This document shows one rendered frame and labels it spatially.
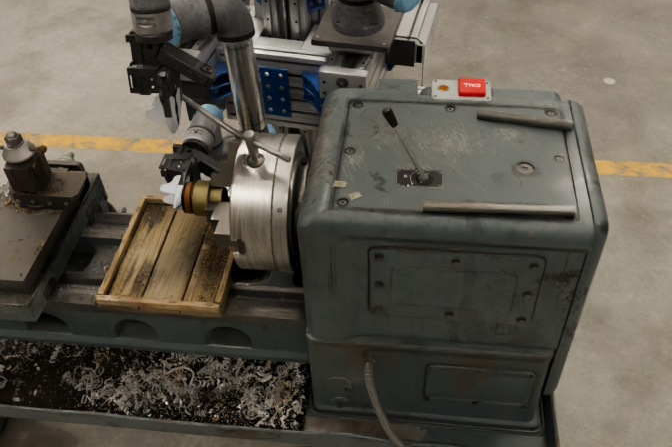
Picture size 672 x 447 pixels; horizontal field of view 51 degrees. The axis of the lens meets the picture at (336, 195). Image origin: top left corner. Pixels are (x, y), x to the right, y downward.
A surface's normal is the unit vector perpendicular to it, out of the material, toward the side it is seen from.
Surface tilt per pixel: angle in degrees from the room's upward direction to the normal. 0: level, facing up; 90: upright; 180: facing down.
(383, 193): 0
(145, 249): 0
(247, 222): 62
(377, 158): 0
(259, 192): 40
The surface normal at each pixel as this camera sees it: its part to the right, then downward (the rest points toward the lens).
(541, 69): -0.04, -0.73
